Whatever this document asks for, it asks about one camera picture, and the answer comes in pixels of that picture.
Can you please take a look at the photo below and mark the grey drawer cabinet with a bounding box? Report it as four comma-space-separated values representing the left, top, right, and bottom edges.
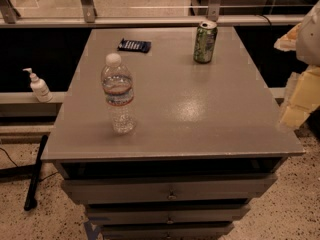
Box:
43, 27, 303, 240

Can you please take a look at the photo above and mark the clear plastic water bottle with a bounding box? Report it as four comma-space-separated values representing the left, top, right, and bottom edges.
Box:
101, 53, 136, 134

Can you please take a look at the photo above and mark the white pump lotion bottle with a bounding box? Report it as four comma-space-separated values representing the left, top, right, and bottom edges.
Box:
24, 68, 53, 102

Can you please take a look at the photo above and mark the black floor cable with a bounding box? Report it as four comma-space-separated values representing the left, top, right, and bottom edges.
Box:
0, 146, 60, 182

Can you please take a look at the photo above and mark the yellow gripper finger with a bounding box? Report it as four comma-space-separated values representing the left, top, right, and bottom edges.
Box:
279, 65, 320, 129
274, 23, 301, 52

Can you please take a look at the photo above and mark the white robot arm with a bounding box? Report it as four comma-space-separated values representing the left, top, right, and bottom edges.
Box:
274, 1, 320, 130

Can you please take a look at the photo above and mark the green soda can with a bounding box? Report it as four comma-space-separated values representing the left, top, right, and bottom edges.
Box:
193, 20, 218, 64

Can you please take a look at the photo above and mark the metal window rail frame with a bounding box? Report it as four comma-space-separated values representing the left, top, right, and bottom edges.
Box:
0, 0, 319, 28

